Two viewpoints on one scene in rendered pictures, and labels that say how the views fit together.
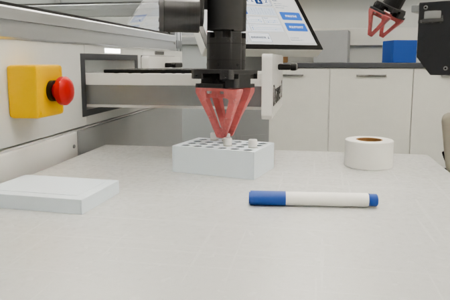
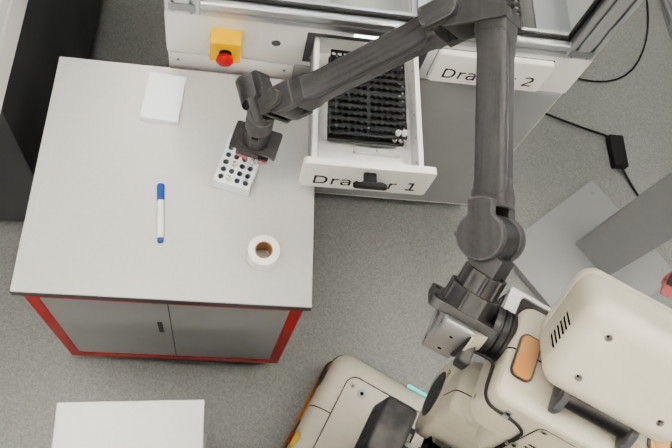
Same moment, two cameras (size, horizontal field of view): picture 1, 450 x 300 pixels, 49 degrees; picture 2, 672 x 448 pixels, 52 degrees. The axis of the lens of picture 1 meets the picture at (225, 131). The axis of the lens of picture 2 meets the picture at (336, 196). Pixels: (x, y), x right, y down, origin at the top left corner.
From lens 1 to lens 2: 1.58 m
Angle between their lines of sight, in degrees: 70
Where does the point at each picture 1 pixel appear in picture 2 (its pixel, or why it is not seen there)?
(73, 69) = (295, 38)
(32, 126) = not seen: hidden behind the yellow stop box
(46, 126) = (251, 55)
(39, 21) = (250, 13)
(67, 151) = (274, 70)
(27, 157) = not seen: hidden behind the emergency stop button
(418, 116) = not seen: outside the picture
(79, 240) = (107, 128)
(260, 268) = (81, 192)
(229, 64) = (243, 140)
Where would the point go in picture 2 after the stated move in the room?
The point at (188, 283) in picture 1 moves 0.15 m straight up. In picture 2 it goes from (68, 171) to (55, 138)
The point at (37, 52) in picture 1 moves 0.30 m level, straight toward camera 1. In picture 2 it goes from (248, 25) to (121, 68)
